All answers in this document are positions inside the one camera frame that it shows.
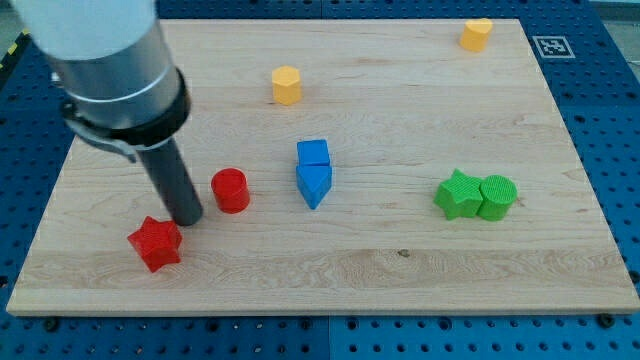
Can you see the yellow hexagon block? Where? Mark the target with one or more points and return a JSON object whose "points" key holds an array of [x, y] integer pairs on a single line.
{"points": [[286, 85]]}

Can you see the red cylinder block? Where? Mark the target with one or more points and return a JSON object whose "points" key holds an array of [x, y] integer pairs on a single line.
{"points": [[230, 189]]}

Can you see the green star block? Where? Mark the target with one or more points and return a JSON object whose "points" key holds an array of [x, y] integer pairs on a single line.
{"points": [[459, 195]]}

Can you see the blue triangle block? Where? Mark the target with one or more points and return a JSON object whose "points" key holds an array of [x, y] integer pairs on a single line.
{"points": [[314, 182]]}

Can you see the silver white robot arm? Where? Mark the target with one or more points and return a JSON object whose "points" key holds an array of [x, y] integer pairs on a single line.
{"points": [[111, 58]]}

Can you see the green cylinder block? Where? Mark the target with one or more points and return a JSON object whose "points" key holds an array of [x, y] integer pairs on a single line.
{"points": [[499, 193]]}

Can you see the blue cube block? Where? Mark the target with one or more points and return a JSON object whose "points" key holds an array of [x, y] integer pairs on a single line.
{"points": [[313, 153]]}

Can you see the wooden board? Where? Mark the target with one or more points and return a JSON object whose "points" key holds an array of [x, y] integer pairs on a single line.
{"points": [[401, 106]]}

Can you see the red star block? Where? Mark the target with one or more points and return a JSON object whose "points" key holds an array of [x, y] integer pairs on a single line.
{"points": [[157, 243]]}

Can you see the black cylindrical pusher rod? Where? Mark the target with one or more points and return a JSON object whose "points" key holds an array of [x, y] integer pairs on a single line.
{"points": [[167, 171]]}

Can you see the yellow heart block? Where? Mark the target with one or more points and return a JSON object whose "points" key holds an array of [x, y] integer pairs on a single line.
{"points": [[475, 34]]}

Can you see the white fiducial marker tag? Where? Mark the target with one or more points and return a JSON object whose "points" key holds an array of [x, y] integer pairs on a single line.
{"points": [[553, 47]]}

